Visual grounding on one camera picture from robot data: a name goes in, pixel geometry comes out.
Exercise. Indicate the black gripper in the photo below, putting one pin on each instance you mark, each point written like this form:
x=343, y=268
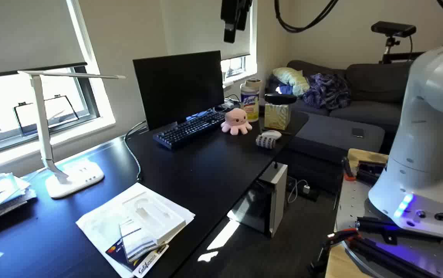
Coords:
x=236, y=13

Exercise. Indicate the round striped McKesson package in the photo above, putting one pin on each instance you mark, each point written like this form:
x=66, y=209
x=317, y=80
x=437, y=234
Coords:
x=267, y=140

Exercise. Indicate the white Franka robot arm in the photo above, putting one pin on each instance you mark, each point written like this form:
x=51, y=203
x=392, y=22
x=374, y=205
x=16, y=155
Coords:
x=426, y=129

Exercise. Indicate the black computer monitor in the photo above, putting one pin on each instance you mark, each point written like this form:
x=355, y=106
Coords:
x=179, y=87

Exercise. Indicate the white black computer tower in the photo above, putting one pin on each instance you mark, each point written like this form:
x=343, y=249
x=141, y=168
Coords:
x=269, y=202

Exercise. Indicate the paper pile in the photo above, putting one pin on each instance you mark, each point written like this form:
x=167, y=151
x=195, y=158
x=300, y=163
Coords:
x=102, y=226

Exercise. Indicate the narrow roller blind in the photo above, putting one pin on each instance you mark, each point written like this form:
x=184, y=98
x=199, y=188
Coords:
x=205, y=26

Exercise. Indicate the wipes canister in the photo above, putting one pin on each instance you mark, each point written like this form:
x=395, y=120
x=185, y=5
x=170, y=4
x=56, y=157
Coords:
x=250, y=101

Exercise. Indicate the pale cushion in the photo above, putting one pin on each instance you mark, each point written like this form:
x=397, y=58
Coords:
x=292, y=80

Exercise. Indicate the black rounded gadget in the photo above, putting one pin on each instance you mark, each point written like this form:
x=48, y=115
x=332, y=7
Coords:
x=280, y=98

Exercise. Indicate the pink octopus plush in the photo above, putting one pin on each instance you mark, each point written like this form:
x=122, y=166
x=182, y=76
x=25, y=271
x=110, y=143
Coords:
x=236, y=123

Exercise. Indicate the black keyboard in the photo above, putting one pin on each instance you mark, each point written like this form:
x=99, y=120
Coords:
x=187, y=129

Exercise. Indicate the purple blanket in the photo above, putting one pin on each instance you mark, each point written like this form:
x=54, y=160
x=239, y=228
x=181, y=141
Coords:
x=329, y=90

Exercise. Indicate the grey ottoman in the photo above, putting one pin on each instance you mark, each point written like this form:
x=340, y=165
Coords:
x=334, y=134

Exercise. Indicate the dark grey sofa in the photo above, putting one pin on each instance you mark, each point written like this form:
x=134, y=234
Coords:
x=375, y=83

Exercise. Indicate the black orange tools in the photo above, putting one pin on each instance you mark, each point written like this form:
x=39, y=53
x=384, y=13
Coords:
x=367, y=171

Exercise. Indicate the white foam tray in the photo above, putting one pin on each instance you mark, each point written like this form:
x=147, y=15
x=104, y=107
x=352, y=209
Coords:
x=153, y=217

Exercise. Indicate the wide roller blind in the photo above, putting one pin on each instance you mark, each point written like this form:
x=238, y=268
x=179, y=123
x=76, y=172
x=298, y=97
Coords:
x=20, y=32

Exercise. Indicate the robot mounting table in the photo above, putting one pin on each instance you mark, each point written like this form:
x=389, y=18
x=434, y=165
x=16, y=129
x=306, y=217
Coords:
x=352, y=206

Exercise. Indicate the white desk lamp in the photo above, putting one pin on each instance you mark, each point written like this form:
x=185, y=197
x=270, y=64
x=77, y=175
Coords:
x=74, y=178

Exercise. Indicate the orange black clamp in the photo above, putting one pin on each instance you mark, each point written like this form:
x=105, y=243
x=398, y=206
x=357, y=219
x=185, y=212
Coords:
x=334, y=239

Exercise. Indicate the dark blue credit card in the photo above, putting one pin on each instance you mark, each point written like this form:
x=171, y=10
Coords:
x=117, y=251

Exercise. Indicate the black camera on tripod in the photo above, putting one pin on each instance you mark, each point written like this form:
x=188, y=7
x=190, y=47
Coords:
x=392, y=29

